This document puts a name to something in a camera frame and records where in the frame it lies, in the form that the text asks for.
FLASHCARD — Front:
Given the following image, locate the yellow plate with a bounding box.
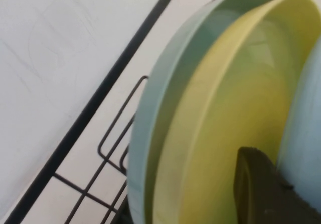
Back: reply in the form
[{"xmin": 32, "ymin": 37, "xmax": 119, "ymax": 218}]
[{"xmin": 152, "ymin": 0, "xmax": 321, "ymax": 224}]

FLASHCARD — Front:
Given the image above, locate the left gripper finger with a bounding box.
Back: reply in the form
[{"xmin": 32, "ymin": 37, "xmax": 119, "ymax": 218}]
[{"xmin": 232, "ymin": 146, "xmax": 321, "ymax": 224}]

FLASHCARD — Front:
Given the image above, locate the black wire dish rack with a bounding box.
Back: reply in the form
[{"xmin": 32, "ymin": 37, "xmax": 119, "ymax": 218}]
[{"xmin": 5, "ymin": 0, "xmax": 321, "ymax": 224}]

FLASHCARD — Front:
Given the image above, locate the light blue plate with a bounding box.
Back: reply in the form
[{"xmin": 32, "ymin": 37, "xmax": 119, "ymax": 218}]
[{"xmin": 276, "ymin": 36, "xmax": 321, "ymax": 206}]

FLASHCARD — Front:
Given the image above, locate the green plate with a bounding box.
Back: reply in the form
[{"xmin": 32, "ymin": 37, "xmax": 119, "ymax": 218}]
[{"xmin": 126, "ymin": 0, "xmax": 279, "ymax": 224}]

